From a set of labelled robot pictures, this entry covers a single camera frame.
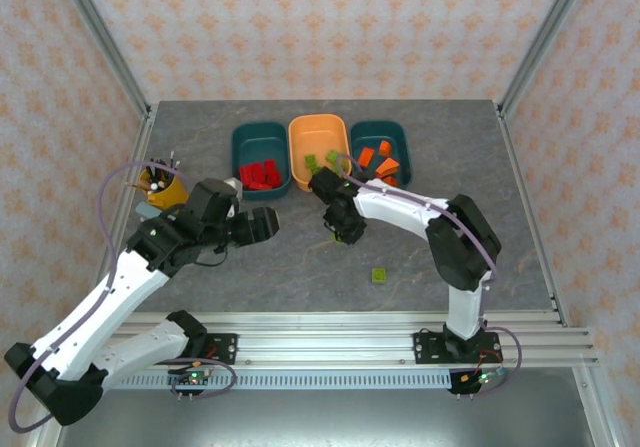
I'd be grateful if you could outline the pale blue flat block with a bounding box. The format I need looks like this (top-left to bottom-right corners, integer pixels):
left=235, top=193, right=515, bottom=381
left=134, top=201, right=166, bottom=221

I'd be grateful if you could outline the yellow pen cup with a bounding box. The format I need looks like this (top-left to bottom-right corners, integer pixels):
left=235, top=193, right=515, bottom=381
left=139, top=165, right=190, bottom=207

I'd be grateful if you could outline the orange plastic container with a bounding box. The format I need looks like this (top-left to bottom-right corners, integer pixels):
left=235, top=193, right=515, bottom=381
left=287, top=113, right=351, bottom=194

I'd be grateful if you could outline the teal plastic container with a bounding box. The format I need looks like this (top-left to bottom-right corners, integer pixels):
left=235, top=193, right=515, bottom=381
left=349, top=120, right=414, bottom=191
left=230, top=121, right=293, bottom=202

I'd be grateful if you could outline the aluminium table edge extrusion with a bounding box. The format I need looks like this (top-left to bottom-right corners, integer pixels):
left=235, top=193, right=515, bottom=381
left=122, top=309, right=569, bottom=331

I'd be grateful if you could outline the wide aluminium mounting beam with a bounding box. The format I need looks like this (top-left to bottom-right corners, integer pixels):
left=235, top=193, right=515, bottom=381
left=107, top=330, right=600, bottom=369

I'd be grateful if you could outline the grey metal sheet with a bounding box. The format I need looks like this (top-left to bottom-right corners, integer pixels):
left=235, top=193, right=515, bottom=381
left=59, top=389, right=596, bottom=447

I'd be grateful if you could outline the thin black left gripper cable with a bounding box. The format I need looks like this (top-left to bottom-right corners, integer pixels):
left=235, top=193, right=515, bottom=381
left=192, top=246, right=229, bottom=268

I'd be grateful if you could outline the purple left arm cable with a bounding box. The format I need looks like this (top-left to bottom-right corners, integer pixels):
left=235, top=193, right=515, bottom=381
left=8, top=161, right=237, bottom=434

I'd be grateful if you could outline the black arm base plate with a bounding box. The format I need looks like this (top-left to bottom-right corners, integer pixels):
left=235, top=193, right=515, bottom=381
left=413, top=331, right=501, bottom=366
left=202, top=332, right=239, bottom=366

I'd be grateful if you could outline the white slotted cable duct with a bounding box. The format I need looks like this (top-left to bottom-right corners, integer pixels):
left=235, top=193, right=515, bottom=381
left=107, top=370, right=454, bottom=391

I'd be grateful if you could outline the aluminium frame post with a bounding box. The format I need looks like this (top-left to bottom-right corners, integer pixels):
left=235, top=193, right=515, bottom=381
left=52, top=0, right=151, bottom=118
left=499, top=0, right=596, bottom=116

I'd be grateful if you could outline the aluminium lower frame rail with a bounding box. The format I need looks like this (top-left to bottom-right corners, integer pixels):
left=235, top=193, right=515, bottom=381
left=29, top=424, right=64, bottom=447
left=572, top=366, right=624, bottom=447

